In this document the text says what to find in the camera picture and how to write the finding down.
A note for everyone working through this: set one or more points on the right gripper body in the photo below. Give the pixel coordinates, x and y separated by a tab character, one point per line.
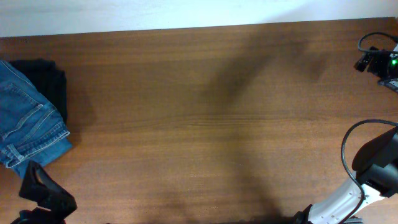
385	69

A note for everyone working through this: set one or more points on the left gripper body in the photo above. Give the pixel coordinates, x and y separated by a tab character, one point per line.
50	205

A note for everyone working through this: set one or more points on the blue denim jeans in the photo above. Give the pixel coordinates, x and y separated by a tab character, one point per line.
31	126

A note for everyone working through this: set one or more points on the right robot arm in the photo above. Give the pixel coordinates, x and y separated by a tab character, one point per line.
373	177

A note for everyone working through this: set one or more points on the black folded garment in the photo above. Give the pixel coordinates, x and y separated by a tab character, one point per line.
48	79

